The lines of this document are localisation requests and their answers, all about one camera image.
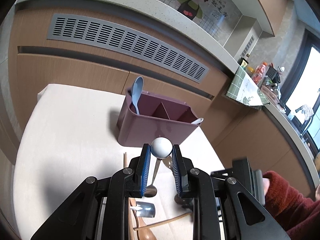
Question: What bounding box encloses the light blue plastic spoon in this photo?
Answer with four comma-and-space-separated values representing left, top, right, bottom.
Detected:
131, 76, 144, 115

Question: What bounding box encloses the steel ladle scoop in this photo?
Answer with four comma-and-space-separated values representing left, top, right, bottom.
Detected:
130, 202, 156, 218

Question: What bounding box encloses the dark sauce bottle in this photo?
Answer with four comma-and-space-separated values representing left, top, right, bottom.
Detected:
238, 57, 248, 70

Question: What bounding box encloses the green white dish towel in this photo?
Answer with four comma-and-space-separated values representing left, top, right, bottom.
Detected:
225, 67, 271, 109

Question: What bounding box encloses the wooden chopstick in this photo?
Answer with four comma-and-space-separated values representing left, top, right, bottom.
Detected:
133, 212, 192, 231

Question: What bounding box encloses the red sleeve forearm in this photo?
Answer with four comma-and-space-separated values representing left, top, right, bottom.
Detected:
263, 171, 319, 239

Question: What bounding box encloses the wooden spoon on table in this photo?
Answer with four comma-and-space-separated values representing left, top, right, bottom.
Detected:
133, 211, 157, 240

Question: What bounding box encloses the maroon plastic utensil caddy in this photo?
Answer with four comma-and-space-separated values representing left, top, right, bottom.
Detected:
117, 88, 200, 147

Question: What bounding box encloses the grey vent grille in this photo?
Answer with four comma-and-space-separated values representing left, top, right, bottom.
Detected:
47, 14, 209, 83

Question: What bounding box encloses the black utensil holder box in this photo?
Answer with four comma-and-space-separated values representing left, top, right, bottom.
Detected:
266, 67, 280, 84

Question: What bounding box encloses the person right hand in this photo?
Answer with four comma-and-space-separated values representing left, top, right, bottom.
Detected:
263, 178, 270, 196

